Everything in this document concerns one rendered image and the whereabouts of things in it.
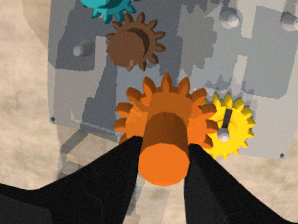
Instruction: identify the orange gear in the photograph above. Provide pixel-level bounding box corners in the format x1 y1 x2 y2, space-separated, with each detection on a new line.
113 73 220 186

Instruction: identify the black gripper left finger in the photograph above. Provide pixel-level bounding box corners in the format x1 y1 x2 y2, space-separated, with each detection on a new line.
0 136 144 224

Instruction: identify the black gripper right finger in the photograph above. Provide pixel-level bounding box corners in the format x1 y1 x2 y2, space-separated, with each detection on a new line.
184 143 298 224

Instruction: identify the grey board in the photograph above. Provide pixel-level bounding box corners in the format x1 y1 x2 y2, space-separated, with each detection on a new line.
47 0 298 160

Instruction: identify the teal gear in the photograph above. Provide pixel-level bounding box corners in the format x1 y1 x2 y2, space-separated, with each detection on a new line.
81 0 136 24

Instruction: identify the brown gear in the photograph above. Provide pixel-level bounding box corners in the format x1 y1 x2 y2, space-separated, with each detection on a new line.
105 12 165 72

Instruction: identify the yellow gear with black stripe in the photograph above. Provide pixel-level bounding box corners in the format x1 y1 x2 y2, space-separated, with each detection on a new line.
204 95 255 160

